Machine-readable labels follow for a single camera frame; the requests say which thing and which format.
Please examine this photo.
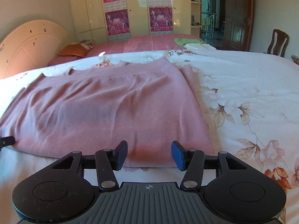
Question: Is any pink checked bedspread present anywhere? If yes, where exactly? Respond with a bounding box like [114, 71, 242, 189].
[48, 34, 202, 66]

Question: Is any pink knit sweater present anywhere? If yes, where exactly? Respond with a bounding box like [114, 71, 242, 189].
[1, 58, 214, 167]

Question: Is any purple calendar poster right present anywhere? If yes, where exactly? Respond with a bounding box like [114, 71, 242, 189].
[148, 0, 173, 35]

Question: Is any purple calendar poster left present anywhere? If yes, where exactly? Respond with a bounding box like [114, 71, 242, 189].
[103, 0, 130, 42]

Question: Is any white floral bed sheet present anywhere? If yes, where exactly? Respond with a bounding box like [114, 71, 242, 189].
[1, 46, 298, 223]

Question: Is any dark wooden chair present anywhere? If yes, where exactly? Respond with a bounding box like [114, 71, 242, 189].
[267, 29, 290, 58]

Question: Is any dark wooden door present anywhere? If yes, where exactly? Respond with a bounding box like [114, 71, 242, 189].
[223, 0, 254, 52]

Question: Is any green folded cloth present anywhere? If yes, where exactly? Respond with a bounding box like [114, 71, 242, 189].
[174, 38, 204, 46]

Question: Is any cream arched headboard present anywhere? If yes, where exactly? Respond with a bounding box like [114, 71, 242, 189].
[0, 20, 74, 79]

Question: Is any orange striped pillow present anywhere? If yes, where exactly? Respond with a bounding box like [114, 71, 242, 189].
[57, 43, 94, 58]

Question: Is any purple calendar poster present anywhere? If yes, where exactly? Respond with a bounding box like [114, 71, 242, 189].
[148, 0, 173, 35]
[103, 0, 130, 42]

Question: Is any white folded cloth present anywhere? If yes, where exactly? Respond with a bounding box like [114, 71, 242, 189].
[184, 43, 216, 52]

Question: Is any cream glossy wardrobe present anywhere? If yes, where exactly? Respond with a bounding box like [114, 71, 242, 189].
[70, 0, 192, 44]

